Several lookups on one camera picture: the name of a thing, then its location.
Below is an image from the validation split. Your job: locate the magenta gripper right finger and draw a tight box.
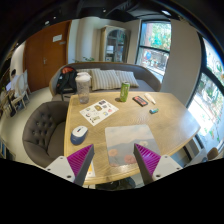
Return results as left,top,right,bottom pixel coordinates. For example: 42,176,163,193
133,143,183,186

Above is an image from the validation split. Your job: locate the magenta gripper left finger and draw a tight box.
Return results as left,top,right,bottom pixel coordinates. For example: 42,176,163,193
45,143,95,187

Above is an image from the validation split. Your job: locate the white and blue computer mouse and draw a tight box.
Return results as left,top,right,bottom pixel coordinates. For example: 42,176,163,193
70,126,88,145

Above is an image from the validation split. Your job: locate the grey tufted armchair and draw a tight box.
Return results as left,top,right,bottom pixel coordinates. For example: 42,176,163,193
22,101,68,168

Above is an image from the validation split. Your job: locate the small teal lighter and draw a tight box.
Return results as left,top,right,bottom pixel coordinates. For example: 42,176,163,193
149,108,159,114

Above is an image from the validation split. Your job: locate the white sticker sheet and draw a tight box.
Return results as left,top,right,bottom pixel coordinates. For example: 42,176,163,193
80,99,118,126

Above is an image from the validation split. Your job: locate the black red flat box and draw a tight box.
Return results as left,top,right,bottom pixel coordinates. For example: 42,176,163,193
132,96,148,107

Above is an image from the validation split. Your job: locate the white tube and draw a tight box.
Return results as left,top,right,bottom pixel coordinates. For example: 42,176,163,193
144,93,156,105

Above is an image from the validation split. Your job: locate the green drink can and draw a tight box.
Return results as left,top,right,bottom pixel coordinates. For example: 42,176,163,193
120,81,130,102

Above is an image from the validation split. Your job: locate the grey brown sofa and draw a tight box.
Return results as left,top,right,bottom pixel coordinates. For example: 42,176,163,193
49,62,161,101

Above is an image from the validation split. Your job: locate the black orange backpack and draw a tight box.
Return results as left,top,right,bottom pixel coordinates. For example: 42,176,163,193
56,66,77,94

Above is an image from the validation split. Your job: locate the clear plastic shaker bottle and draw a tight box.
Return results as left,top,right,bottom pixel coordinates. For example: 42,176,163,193
75,72,91,104

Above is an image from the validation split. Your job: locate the striped cushion left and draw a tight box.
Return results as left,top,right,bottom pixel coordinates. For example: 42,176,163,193
92,69,121,91

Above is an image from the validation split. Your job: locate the striped cushion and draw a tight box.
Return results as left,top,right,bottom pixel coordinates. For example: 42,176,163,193
92,69,121,91
115,70,138,87

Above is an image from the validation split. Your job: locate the striped cushion right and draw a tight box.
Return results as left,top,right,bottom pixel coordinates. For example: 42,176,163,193
115,70,138,87

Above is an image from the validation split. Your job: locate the wooden door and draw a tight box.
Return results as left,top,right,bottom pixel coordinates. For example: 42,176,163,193
24,21,70,91

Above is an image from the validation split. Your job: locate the white glass cabinet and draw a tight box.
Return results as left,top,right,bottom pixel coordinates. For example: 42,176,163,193
99,25,130,63

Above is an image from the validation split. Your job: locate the white chair by wall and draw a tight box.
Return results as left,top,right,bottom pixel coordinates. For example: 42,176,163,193
11,70,28,108

